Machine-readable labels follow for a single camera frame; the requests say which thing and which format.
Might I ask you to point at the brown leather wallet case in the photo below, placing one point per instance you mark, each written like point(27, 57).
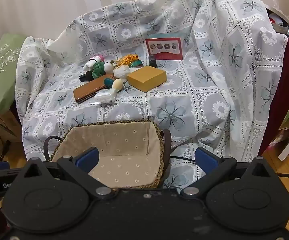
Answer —
point(90, 91)

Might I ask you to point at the yellow tassel ornament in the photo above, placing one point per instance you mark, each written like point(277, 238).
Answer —
point(125, 58)

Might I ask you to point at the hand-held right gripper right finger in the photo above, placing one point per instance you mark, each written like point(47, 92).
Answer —
point(205, 158)

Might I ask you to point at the white fluffy plush toy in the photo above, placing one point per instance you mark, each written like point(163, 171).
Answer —
point(121, 72)

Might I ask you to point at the black cosmetic bottle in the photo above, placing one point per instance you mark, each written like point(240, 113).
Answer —
point(85, 76)

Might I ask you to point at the white egg-shaped object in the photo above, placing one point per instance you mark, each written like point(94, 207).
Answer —
point(113, 83)

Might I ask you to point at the red and teal box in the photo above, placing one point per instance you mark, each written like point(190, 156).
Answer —
point(165, 48)

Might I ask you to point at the woven basket with fabric lining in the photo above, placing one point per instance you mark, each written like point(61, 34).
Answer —
point(124, 150)

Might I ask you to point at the green tape roll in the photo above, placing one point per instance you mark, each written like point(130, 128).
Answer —
point(136, 63)

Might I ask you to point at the clear plastic packet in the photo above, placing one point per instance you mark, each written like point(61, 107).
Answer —
point(105, 96)

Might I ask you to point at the white floral lace cloth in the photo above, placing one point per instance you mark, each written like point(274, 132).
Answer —
point(197, 85)

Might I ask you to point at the green and white plush toy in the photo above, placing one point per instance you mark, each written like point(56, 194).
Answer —
point(104, 68)

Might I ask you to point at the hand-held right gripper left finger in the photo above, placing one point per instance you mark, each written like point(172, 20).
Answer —
point(87, 158)

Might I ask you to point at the dark red cloth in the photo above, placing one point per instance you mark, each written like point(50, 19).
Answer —
point(282, 85)

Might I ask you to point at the small dark bottle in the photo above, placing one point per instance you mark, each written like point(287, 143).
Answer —
point(152, 61)

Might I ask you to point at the green printed pillow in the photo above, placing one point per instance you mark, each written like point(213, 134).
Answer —
point(2, 70)

